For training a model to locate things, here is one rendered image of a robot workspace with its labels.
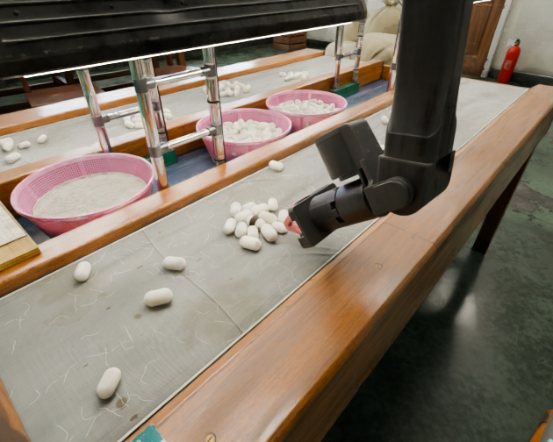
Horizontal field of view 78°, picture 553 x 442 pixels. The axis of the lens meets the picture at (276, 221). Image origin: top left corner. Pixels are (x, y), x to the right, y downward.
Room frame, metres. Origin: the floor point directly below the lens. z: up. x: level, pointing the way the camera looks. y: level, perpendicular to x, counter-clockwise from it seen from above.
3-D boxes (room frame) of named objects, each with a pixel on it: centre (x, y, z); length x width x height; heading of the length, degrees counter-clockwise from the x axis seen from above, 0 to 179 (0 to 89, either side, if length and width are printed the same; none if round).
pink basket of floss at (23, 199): (0.62, 0.39, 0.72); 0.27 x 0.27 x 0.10
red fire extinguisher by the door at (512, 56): (4.46, -2.80, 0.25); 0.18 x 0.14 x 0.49; 132
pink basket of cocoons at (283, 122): (0.94, 0.09, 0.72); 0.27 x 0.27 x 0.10
